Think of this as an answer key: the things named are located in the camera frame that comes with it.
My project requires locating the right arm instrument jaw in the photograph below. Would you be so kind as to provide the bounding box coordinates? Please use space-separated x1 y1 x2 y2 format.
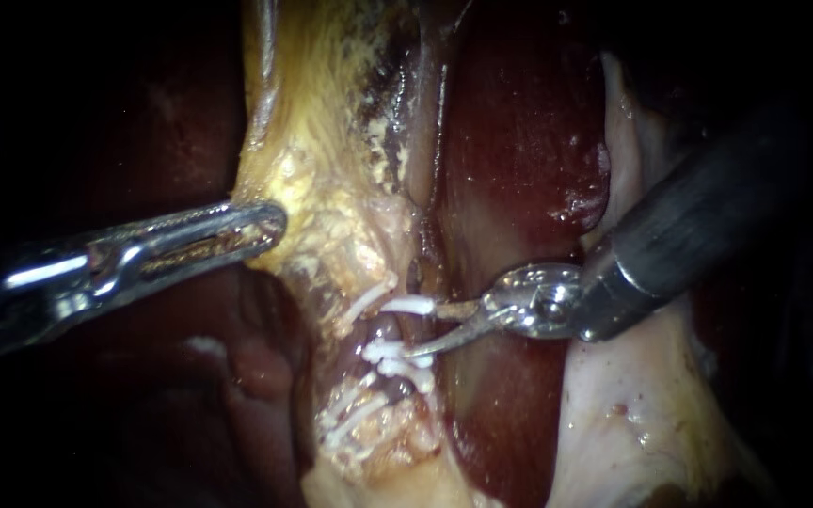
402 315 498 359
434 298 486 320

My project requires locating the left arm instrument jaw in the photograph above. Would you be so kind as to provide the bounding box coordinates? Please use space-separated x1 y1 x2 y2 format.
98 199 289 249
115 224 288 296

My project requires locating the right arm instrument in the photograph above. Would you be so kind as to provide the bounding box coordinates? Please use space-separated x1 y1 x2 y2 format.
479 262 586 341

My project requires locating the left arm instrument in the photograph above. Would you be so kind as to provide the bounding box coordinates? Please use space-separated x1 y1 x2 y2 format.
0 238 141 370

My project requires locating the gallbladder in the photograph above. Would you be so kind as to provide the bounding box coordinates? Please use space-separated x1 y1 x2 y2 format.
228 0 454 341

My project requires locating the white clip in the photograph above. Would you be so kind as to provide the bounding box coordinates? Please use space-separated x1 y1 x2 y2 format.
338 280 399 334
377 295 438 317
324 393 391 452
361 338 436 371
377 357 438 395
320 372 379 429

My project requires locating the dark red liver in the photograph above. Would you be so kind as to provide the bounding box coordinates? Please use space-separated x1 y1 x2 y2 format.
0 0 669 508

